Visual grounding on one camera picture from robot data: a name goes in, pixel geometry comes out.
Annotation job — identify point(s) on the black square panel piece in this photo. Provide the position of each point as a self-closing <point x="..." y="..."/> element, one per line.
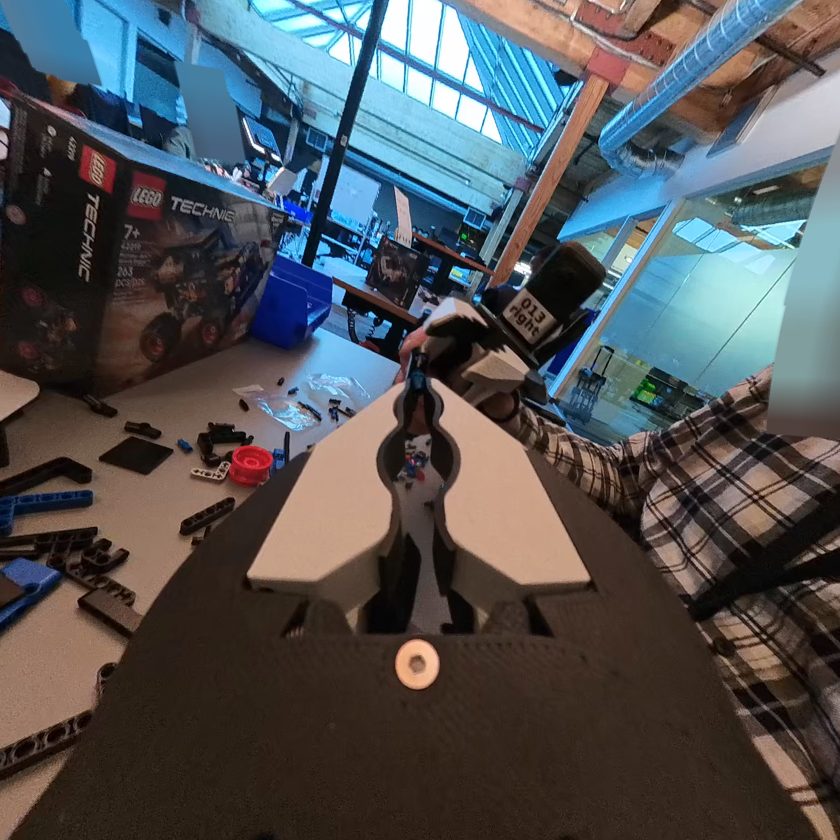
<point x="136" y="455"/>
<point x="8" y="590"/>

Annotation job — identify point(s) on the silver ventilation duct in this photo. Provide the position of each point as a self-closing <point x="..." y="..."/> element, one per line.
<point x="689" y="65"/>

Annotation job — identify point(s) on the small dark printed box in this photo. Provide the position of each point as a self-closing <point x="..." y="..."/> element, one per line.
<point x="397" y="269"/>

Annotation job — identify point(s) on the person's right hand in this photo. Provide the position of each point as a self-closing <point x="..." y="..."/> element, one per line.
<point x="412" y="351"/>

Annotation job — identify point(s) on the black stand pole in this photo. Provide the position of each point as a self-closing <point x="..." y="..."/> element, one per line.
<point x="341" y="131"/>

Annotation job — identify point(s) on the red toy wheel hub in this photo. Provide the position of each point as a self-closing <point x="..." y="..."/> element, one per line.
<point x="251" y="464"/>

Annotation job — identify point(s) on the blue storage bin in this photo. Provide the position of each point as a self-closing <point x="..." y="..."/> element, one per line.
<point x="289" y="302"/>

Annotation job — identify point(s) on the blue angled beam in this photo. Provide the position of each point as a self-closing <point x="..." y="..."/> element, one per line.
<point x="52" y="501"/>

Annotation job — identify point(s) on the white board on stand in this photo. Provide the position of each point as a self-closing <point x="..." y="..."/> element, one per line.
<point x="354" y="197"/>

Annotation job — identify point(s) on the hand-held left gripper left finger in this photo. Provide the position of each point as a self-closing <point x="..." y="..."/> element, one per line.
<point x="321" y="525"/>

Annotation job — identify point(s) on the clear plastic bag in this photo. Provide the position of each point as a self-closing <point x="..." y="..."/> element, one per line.
<point x="282" y="407"/>
<point x="338" y="386"/>

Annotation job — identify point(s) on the blue toy panel piece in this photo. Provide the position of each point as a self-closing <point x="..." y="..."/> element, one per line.
<point x="33" y="574"/>

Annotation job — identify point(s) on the wooden post with red bracket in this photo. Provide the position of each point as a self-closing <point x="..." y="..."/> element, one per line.
<point x="558" y="164"/>

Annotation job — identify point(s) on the person's right forearm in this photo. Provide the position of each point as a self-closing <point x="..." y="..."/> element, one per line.
<point x="577" y="459"/>

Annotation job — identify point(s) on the dark toy set box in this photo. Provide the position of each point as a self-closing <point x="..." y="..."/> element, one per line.
<point x="131" y="262"/>

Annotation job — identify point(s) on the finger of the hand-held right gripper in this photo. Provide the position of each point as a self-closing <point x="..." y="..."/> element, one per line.
<point x="495" y="374"/>
<point x="456" y="321"/>

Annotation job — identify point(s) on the scattered black toy beams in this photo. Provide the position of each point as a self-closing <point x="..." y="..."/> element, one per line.
<point x="207" y="515"/>

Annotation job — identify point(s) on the light grey angled beam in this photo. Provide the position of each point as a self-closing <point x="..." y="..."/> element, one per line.
<point x="210" y="471"/>

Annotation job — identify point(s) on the grey desk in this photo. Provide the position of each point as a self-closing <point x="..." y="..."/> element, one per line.
<point x="65" y="656"/>

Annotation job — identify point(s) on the white rounded board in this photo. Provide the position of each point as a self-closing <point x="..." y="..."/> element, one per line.
<point x="13" y="394"/>

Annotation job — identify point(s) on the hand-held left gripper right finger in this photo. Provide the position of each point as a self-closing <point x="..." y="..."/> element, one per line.
<point x="518" y="525"/>

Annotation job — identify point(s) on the black cart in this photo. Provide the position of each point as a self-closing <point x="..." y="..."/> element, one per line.
<point x="594" y="387"/>

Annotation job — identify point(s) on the small toy connectors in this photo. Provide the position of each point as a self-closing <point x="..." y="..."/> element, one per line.
<point x="413" y="467"/>

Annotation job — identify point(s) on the dark wooden table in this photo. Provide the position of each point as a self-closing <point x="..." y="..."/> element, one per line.
<point x="367" y="292"/>

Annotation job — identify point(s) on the blue toy pin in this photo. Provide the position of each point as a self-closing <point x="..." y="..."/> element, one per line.
<point x="416" y="374"/>

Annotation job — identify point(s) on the person's plaid shirt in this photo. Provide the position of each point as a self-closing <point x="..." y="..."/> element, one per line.
<point x="754" y="492"/>

